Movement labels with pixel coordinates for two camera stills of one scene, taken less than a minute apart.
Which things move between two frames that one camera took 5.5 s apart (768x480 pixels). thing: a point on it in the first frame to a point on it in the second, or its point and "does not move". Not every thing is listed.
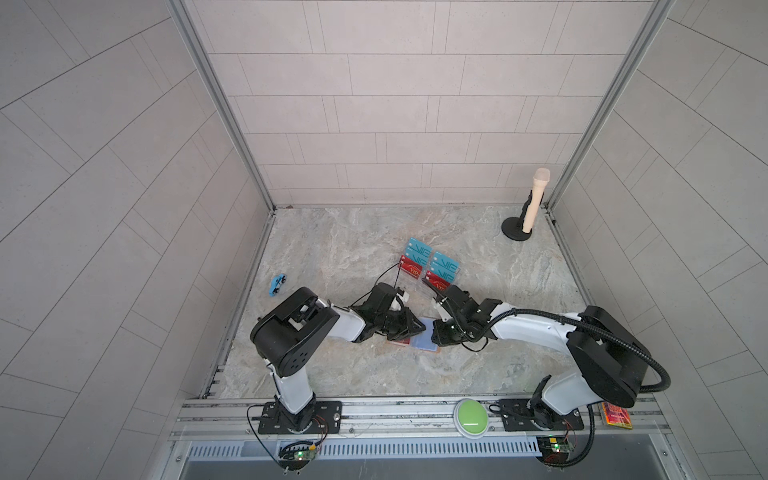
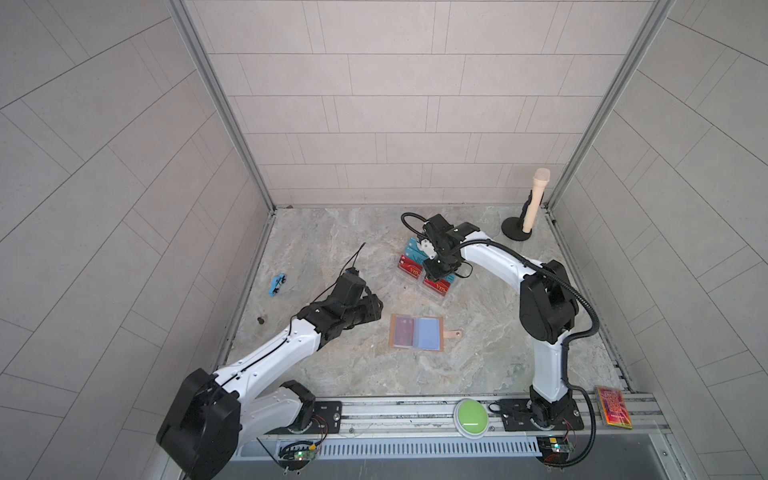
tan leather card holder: x=423 y=340 does not move
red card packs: x=410 y=267 does not move
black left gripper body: x=394 y=326 to x=361 y=312
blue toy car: x=275 y=283 does not move
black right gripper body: x=450 y=333 to x=440 y=265
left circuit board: x=292 y=459 does not move
